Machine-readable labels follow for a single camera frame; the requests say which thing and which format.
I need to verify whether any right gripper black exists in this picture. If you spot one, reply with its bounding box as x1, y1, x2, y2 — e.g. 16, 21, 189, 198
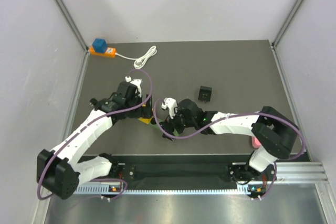
162, 106, 197, 141

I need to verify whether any yellow plug adapter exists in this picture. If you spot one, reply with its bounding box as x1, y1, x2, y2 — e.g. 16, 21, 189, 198
139, 117, 153, 124

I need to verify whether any black plug adapter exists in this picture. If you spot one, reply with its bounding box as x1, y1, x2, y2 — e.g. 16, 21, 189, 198
198, 86, 212, 102

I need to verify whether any green power strip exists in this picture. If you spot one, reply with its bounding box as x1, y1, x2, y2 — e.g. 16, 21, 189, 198
150, 124, 179, 138

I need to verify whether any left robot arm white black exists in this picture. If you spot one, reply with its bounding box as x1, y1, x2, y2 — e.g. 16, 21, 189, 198
36, 77, 152, 200

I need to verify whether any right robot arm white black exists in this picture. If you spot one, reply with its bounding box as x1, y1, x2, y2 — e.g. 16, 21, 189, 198
156, 98, 300, 182

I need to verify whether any blue plug adapter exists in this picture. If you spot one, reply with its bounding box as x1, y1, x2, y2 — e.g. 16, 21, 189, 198
92, 38, 108, 54

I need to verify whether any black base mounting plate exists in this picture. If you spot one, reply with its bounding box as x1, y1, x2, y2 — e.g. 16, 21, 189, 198
114, 154, 275, 190

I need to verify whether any orange power strip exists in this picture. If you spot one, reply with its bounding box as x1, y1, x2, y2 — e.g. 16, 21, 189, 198
88, 45, 118, 59

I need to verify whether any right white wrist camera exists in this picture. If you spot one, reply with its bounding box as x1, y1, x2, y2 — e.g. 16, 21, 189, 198
161, 98, 178, 119

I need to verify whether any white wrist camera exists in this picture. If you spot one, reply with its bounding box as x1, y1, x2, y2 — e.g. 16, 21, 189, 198
161, 98, 178, 119
125, 76, 142, 97

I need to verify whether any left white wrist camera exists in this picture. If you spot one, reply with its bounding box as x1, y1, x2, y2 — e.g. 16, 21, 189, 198
125, 76, 142, 97

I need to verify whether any white coiled cable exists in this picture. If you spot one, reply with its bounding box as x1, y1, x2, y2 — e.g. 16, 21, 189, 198
115, 45, 158, 70

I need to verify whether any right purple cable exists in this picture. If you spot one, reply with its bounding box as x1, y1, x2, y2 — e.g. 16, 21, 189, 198
153, 99, 307, 201

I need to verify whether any purple cable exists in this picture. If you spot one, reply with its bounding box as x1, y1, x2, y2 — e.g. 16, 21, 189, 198
153, 99, 307, 201
36, 68, 154, 201

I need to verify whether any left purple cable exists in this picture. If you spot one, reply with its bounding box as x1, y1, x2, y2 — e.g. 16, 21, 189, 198
36, 68, 154, 201

